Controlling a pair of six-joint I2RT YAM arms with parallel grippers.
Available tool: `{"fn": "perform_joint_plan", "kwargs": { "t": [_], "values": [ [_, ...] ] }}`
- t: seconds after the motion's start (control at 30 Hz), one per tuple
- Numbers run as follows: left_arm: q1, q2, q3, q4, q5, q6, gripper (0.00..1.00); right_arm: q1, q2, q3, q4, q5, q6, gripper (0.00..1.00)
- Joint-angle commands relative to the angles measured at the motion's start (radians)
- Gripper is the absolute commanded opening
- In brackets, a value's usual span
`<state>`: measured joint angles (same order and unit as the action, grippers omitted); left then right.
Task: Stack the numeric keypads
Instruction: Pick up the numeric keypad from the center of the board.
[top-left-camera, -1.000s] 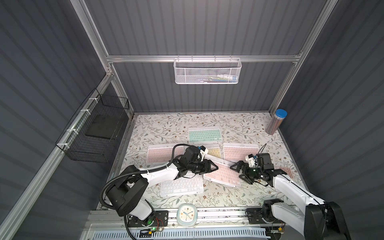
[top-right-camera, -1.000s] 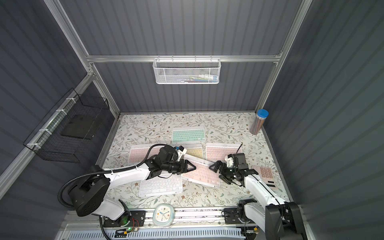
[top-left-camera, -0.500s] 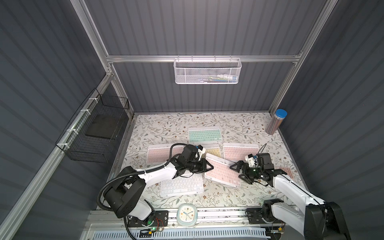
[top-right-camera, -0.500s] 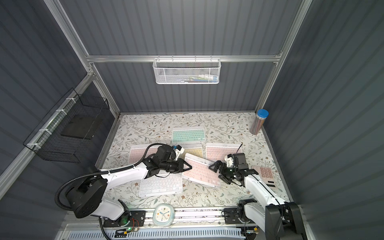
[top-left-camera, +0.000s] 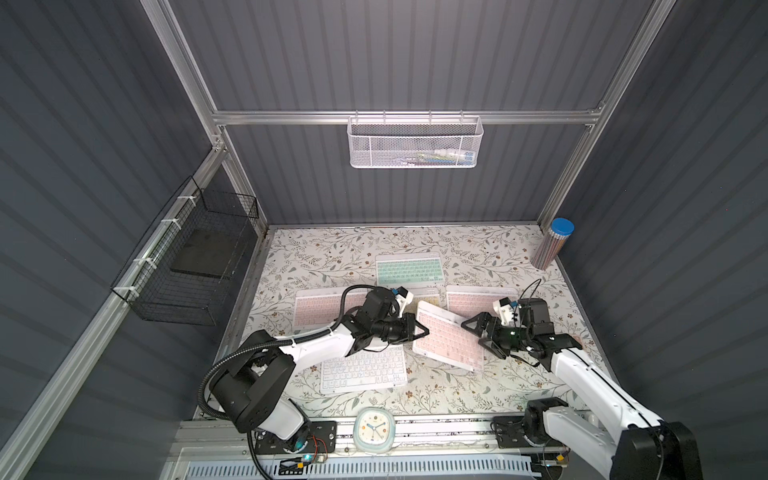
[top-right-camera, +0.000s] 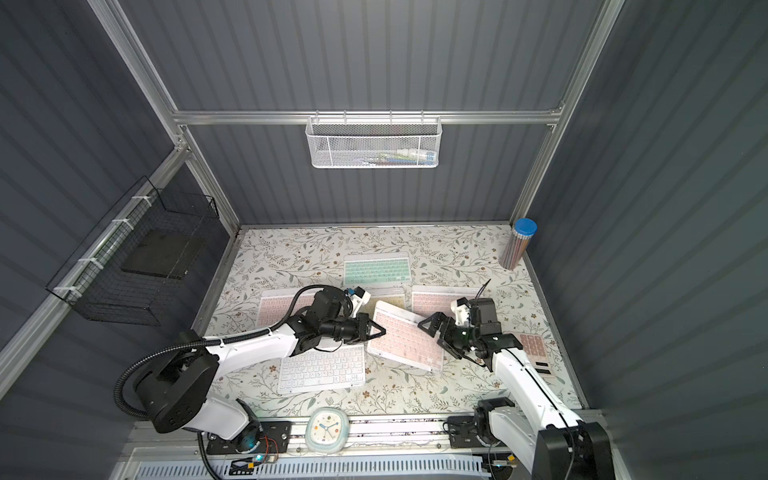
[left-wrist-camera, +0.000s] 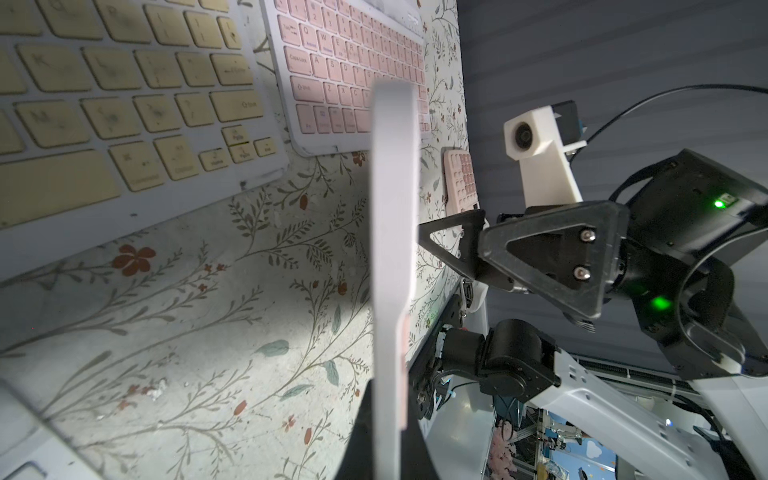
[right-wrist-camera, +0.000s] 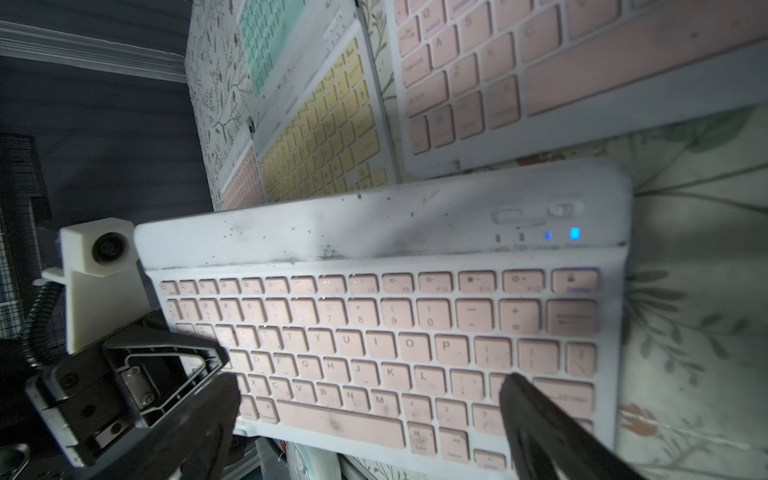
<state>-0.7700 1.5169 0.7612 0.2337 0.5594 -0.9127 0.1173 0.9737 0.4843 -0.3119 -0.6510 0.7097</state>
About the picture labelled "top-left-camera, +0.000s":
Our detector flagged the pink keyboard front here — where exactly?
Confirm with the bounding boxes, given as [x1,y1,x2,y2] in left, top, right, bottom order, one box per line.
[412,301,484,373]

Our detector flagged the white keyboard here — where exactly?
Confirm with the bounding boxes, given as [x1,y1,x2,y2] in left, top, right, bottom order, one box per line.
[320,346,408,395]

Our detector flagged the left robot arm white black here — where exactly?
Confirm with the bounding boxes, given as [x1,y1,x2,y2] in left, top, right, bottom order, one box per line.
[196,284,430,451]

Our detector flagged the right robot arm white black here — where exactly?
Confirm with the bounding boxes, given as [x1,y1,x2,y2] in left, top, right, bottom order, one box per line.
[461,298,703,479]

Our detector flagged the pink keyboard right row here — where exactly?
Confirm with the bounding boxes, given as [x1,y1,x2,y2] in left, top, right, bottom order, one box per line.
[446,285,518,319]

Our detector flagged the pink keyboard row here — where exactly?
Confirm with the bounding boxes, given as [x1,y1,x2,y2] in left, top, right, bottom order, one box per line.
[292,287,345,332]
[446,285,518,319]

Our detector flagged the yellow keyboard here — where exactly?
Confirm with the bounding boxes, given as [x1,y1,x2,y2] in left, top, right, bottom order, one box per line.
[409,287,441,309]

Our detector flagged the green keyboard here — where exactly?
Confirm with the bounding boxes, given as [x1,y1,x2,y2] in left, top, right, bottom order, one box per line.
[376,253,445,287]

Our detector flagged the pink keyboard left row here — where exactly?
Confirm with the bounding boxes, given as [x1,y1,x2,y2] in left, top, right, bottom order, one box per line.
[292,287,345,332]

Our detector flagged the mint analog clock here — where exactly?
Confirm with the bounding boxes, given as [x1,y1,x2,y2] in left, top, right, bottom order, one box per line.
[353,407,396,454]

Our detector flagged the blue lid pencil tube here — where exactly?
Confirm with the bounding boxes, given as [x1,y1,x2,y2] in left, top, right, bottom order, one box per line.
[531,218,575,270]

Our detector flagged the pens in white basket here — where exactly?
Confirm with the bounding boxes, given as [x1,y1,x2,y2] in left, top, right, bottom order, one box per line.
[398,149,476,168]

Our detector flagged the black pad in basket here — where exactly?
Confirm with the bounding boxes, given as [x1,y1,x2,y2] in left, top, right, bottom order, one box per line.
[170,229,239,278]

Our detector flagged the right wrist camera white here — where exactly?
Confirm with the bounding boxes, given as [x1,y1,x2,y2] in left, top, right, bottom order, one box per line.
[492,297,518,327]

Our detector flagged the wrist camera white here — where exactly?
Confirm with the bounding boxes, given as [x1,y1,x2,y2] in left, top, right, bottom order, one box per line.
[492,297,518,327]
[392,287,414,318]

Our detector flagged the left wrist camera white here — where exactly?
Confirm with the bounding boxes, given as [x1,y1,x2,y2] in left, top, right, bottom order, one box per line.
[392,287,414,318]

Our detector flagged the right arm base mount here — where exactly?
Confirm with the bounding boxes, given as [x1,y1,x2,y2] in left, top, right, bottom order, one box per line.
[490,415,568,451]

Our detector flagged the white ventilated cable duct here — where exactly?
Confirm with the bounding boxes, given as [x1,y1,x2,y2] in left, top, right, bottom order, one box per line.
[179,454,541,480]

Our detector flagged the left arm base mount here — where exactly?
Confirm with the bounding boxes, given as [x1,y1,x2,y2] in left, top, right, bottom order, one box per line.
[255,421,338,455]

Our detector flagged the white wire mesh basket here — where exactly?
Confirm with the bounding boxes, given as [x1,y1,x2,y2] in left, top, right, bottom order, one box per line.
[346,115,484,169]

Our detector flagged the black corrugated cable hose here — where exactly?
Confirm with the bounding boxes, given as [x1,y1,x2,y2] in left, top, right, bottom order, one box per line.
[196,283,385,480]

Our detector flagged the black wire basket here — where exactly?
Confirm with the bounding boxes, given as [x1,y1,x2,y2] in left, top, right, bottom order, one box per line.
[112,178,261,327]

